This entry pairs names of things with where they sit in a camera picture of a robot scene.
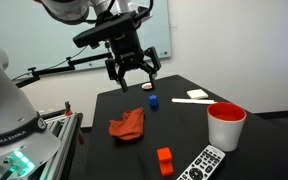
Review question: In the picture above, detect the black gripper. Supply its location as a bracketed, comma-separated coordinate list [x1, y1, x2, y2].
[104, 30, 162, 94]

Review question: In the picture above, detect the orange rectangular block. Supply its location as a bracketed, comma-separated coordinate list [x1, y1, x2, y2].
[156, 146, 175, 177]

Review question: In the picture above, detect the small blue block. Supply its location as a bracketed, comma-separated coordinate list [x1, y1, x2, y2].
[147, 94, 160, 109]

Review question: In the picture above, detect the red white round disc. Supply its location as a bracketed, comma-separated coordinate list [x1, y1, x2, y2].
[141, 82, 155, 91]

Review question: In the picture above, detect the orange cloth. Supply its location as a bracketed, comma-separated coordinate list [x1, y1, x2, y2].
[108, 106, 146, 141]

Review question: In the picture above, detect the white stick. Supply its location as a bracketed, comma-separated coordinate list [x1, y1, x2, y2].
[170, 97, 216, 106]

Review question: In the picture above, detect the pale yellow pad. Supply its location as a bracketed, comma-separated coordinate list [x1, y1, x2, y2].
[186, 88, 210, 101]

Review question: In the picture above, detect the glass whiteboard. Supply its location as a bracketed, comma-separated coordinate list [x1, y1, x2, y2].
[0, 0, 172, 81]

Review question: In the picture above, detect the white cup red inside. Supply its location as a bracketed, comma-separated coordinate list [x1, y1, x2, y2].
[206, 101, 248, 153]

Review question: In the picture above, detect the white remote control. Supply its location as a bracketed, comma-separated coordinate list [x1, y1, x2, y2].
[176, 143, 227, 180]

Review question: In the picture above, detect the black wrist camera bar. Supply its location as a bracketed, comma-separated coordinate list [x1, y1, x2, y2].
[72, 11, 142, 50]

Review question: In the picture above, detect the aluminium frame rail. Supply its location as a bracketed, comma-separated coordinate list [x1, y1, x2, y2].
[33, 111, 85, 180]

